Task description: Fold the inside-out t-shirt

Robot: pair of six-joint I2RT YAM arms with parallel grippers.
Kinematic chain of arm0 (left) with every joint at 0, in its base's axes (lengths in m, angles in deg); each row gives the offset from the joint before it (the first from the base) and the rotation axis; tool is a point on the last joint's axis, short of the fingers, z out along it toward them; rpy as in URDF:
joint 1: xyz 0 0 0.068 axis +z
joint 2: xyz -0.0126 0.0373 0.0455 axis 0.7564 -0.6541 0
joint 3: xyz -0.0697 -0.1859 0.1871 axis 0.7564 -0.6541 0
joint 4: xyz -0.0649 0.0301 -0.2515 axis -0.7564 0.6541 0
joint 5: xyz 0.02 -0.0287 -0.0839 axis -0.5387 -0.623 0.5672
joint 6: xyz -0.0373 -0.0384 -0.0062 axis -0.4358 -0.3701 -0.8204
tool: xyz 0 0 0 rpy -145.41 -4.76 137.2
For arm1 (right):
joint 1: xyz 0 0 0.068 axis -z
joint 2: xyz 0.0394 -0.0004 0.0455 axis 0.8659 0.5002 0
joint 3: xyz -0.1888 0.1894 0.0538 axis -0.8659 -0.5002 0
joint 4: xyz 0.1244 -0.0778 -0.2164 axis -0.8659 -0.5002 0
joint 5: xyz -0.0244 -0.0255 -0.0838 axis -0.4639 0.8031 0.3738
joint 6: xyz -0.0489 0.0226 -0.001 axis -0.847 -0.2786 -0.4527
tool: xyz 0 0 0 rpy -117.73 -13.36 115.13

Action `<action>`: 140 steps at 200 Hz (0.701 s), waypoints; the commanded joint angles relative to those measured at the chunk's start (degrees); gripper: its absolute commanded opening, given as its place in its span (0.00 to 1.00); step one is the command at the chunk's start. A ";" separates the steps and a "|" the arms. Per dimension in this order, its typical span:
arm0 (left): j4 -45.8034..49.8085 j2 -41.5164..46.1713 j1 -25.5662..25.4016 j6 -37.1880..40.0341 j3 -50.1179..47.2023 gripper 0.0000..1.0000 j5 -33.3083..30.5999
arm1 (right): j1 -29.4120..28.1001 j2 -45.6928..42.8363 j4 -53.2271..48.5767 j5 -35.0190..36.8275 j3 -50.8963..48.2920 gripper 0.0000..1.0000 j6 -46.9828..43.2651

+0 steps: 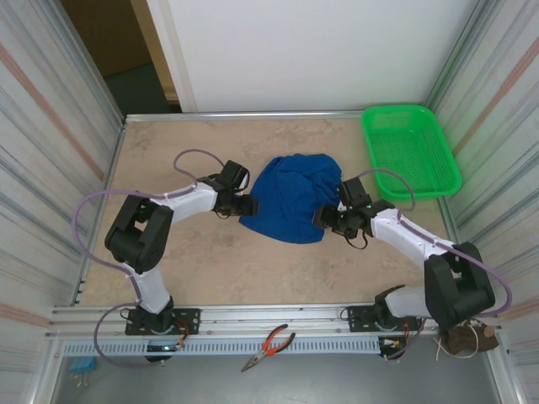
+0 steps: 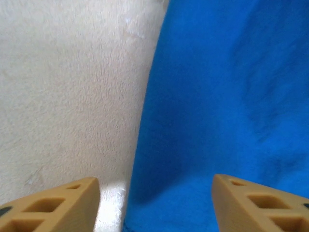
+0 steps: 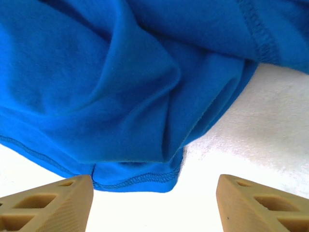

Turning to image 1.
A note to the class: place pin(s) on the blue t-shirt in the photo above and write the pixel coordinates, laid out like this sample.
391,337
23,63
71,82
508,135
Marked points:
286,198

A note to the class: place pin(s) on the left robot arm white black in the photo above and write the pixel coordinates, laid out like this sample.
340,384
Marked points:
185,202

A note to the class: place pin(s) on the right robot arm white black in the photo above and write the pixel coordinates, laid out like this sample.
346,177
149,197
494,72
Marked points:
404,235

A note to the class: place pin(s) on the aluminium table rim strip long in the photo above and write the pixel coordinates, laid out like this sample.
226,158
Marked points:
252,114

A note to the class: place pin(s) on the green plastic basket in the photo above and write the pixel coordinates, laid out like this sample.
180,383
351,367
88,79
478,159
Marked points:
404,147

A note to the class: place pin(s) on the small black controller board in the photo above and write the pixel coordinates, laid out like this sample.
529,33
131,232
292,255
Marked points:
389,345
162,348

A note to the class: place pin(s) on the tan wooden door jamb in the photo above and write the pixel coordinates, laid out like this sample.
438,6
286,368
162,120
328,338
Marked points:
155,50

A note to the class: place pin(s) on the brown pouch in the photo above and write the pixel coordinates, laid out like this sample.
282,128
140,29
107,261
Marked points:
463,338

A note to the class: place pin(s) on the brown wooden door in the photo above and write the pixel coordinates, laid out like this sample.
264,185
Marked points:
109,33

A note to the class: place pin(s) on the small round wooden disc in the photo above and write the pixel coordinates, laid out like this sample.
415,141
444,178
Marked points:
489,332

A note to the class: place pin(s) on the blue binder clip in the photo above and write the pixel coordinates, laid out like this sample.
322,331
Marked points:
82,365

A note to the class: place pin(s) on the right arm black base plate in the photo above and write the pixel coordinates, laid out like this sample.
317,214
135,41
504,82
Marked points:
355,319

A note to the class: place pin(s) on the aluminium mounting rail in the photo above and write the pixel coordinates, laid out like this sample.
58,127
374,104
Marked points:
273,315

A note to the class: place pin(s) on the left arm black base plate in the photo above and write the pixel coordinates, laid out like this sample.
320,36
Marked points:
191,320

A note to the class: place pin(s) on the white door frame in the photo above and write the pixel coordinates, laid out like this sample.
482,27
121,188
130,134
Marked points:
172,50

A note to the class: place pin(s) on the metal enclosure corner post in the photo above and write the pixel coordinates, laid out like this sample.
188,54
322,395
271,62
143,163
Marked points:
84,54
457,54

